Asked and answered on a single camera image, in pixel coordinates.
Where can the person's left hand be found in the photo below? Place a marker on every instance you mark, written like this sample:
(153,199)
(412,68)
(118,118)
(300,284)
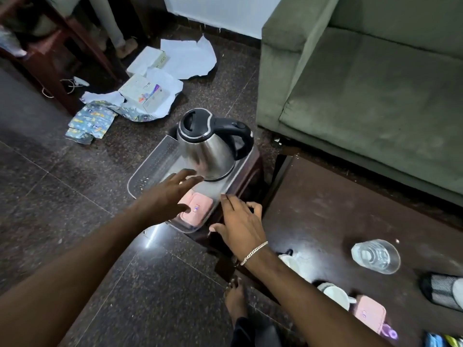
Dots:
(161,200)

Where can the person's right hand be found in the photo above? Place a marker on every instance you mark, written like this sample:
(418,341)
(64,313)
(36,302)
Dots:
(240,227)

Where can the person's right thumb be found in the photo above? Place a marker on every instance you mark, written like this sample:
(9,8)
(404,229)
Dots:
(217,228)

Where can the person's right little finger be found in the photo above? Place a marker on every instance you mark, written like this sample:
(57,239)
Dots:
(256,210)

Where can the person's left thumb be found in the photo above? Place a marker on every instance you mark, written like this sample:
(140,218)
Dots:
(182,208)

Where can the person's left forearm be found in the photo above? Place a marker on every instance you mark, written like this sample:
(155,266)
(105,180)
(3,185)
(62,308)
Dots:
(72,281)

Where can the person's right forearm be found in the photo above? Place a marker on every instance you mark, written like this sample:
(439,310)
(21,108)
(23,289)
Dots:
(296,303)

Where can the pink plastic box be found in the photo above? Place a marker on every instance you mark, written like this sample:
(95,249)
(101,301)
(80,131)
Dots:
(369,314)
(199,205)

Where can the small dark wooden stool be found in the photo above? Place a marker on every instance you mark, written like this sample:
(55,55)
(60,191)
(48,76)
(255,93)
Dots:
(253,177)

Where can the clear plastic tray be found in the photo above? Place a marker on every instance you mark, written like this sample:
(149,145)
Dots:
(155,166)

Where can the dark wooden coffee table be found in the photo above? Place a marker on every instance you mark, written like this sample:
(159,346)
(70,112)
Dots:
(325,213)

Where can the person's bare foot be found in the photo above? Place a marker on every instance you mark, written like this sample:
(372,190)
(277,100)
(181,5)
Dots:
(236,301)

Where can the person's dark trouser leg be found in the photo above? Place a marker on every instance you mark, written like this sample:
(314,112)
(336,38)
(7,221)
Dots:
(253,334)

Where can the white box with colourful print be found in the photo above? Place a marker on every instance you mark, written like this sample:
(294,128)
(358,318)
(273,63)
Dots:
(143,92)

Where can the blue patterned wrapping paper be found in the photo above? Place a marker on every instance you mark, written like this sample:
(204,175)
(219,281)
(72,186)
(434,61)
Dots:
(92,121)

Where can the crumpled white wrapping paper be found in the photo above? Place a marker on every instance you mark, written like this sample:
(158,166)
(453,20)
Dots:
(168,83)

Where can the clear drinking glass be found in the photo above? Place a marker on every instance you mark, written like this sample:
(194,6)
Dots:
(376,256)

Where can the torn white paper sheet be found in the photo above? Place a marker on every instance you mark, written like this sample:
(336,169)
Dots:
(188,59)

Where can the plain white cardboard box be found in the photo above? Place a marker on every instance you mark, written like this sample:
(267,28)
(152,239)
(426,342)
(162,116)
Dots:
(144,61)

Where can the green fabric sofa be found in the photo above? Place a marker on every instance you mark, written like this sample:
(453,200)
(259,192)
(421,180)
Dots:
(361,97)

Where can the purple plastic cap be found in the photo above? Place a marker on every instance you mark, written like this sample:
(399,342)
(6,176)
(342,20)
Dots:
(390,331)

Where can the reddish brown wooden table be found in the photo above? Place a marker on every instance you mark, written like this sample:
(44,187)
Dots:
(47,64)

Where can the black mesh holder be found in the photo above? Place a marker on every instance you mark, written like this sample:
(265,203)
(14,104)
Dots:
(439,290)

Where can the blue plastic item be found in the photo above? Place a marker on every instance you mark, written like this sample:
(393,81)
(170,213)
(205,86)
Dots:
(435,340)

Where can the green plastic item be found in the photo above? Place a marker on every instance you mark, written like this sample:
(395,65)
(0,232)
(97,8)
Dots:
(455,341)

